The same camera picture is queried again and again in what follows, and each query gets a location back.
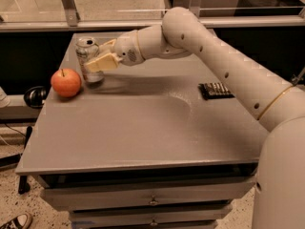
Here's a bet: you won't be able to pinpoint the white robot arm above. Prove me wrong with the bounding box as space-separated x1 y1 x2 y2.
85 7 305 229

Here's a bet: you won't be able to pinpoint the grey drawer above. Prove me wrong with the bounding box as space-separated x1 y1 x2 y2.
70 203 233 229
41 177 255 211

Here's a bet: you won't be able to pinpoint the top grey drawer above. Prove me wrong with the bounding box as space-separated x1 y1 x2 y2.
41 177 255 211

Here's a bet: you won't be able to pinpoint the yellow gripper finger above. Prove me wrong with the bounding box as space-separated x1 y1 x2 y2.
85 52 122 73
99 39 116 53

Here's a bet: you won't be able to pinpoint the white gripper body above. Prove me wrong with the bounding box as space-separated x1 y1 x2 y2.
113 30 145 66

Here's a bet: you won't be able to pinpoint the black snack bar packet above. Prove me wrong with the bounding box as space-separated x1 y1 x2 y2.
198 82 234 100

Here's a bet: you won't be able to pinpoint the metal railing with glass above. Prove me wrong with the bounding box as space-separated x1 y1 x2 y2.
0 0 305 32

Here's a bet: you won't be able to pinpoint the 7up soda can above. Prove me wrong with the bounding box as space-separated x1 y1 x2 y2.
75 36 104 84

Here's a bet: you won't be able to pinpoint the red apple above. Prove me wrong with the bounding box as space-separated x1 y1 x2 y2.
51 68 82 97

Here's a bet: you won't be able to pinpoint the black white sneaker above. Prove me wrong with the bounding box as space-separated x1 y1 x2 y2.
0 213 32 229

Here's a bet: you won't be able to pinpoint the black stand leg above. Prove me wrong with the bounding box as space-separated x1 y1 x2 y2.
0 125 33 195

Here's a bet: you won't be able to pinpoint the black headphones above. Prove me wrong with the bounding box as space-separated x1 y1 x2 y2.
24 86 48 109

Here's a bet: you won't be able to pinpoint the grey drawer cabinet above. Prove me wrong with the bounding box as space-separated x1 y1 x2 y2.
15 31 271 229

